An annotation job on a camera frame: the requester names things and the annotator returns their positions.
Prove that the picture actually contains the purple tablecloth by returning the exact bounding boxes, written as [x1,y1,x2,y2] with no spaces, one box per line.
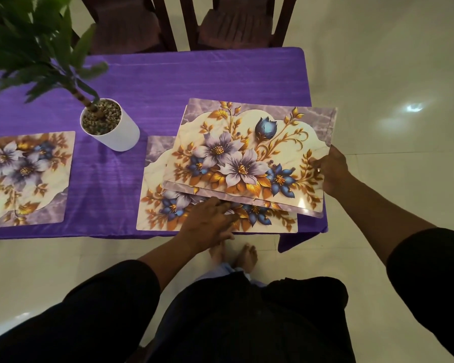
[0,47,329,254]

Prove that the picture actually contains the person's light blue trousers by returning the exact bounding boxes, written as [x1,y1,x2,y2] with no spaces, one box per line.
[195,262,267,288]

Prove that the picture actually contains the green plant in white pot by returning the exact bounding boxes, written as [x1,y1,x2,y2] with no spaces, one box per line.
[0,0,141,152]

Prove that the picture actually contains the person's left foot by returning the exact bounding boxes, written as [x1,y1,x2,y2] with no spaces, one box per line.
[208,241,228,265]

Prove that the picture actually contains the person's right foot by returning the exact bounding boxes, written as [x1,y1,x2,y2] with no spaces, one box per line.
[233,244,259,275]

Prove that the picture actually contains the person's black shirt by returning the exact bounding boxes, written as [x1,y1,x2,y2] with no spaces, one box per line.
[0,227,454,363]

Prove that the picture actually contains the person's right forearm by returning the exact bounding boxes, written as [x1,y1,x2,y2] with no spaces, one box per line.
[334,173,438,266]

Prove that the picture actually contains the brown plastic armchair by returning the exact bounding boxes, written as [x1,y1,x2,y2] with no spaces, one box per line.
[77,0,178,55]
[178,0,299,51]

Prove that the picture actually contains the person's left hand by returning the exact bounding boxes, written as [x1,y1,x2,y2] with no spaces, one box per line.
[176,197,241,256]

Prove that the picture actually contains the person's right hand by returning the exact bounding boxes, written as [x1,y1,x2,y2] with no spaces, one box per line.
[311,144,351,199]

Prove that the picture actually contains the person's foot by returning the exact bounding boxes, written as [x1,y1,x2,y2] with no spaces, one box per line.
[233,244,259,275]
[208,241,228,265]

